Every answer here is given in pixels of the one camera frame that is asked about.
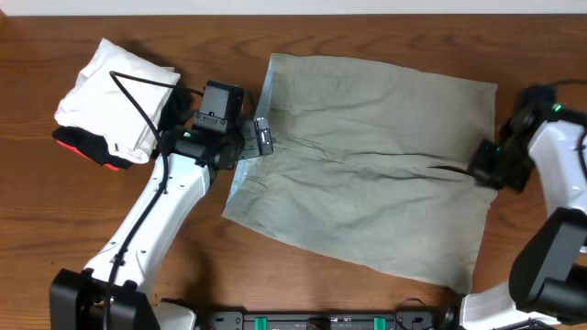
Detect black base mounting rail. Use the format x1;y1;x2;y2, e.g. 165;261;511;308
191;306;459;330

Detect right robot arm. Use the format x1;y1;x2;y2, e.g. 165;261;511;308
452;81;586;329

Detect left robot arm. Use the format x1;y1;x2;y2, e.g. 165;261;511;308
50;105;272;329

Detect black folded garment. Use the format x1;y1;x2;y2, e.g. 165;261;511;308
51;90;194;170

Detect white folded garment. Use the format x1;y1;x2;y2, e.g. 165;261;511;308
54;38;181;160

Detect red folded garment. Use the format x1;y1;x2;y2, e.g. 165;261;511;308
56;140;120;171

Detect khaki grey shorts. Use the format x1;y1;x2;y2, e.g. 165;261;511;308
223;53;497;293

